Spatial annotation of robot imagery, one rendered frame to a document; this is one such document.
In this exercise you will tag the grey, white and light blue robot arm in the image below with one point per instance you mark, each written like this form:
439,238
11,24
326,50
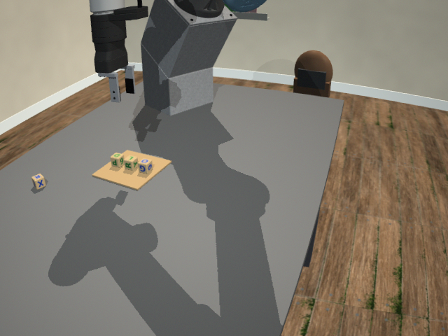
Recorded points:
213,8

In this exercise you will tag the light orange mat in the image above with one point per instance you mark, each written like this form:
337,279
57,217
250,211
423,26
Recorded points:
128,178

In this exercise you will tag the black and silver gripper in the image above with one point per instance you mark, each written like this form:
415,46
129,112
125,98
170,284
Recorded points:
108,36

